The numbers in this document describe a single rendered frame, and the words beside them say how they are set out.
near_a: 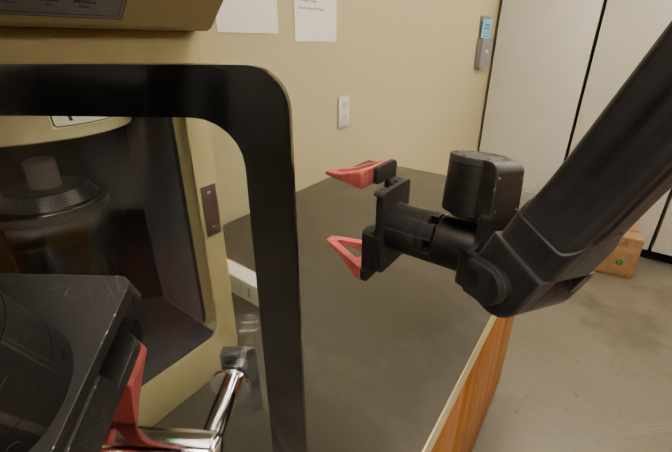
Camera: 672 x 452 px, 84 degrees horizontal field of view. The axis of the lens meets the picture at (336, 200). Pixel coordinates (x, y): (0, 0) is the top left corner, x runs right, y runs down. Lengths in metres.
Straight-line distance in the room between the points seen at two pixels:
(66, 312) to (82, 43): 0.28
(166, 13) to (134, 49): 0.05
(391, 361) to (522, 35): 2.74
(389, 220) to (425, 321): 0.33
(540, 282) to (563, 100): 2.80
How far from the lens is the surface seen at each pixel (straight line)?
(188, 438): 0.24
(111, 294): 0.19
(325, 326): 0.69
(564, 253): 0.32
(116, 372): 0.20
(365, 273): 0.46
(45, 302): 0.20
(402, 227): 0.41
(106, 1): 0.38
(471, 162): 0.37
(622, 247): 2.96
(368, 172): 0.42
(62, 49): 0.41
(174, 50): 0.46
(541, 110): 3.12
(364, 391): 0.60
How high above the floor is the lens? 1.40
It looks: 23 degrees down
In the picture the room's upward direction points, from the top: straight up
